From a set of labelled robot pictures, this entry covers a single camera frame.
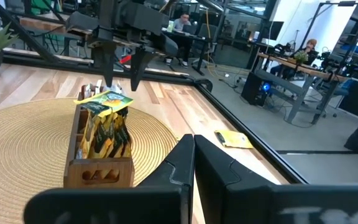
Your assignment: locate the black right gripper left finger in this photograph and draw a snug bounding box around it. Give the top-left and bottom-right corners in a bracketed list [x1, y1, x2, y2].
[23, 133, 196, 224]

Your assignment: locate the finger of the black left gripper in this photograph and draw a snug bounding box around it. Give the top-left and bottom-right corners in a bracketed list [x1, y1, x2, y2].
[99, 41, 118, 88]
[131, 45, 157, 92]

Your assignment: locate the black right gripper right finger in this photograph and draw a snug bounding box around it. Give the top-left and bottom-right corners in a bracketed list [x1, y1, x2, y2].
[193, 133, 358, 224]

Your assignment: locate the wooden tea box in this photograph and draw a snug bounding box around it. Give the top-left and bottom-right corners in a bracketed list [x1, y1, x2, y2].
[63, 83, 135, 189]

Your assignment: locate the yellow mango tea packet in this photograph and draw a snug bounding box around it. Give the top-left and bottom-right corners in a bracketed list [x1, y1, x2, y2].
[109, 116, 127, 158]
[91, 114, 114, 158]
[73, 91, 134, 118]
[119, 107, 134, 158]
[214, 129, 254, 149]
[81, 101, 113, 118]

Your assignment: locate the black desk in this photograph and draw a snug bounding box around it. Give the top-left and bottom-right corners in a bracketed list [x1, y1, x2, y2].
[163, 30, 211, 76]

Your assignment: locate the wooden workbench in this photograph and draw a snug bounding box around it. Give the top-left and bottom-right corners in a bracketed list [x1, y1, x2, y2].
[19, 17, 93, 35]

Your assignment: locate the round woven placemat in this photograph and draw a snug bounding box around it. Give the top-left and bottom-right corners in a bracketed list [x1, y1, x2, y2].
[0, 98, 180, 224]

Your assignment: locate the black computer tower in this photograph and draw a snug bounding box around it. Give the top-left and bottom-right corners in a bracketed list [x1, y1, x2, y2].
[241, 72, 272, 107]

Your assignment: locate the black monitor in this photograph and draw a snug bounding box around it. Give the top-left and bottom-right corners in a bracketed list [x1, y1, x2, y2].
[260, 21, 285, 41]

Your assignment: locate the wooden station table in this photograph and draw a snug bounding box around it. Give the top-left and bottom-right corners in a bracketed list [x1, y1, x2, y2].
[255, 52, 358, 124]

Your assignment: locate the small potted plant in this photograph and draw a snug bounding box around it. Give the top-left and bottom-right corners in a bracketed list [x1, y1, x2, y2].
[293, 51, 310, 65]

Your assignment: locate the yellow cable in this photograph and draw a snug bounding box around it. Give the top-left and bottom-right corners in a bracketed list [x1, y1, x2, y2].
[204, 9, 229, 78]

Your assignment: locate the black aluminium table frame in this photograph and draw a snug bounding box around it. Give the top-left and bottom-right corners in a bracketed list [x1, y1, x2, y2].
[0, 0, 307, 185]

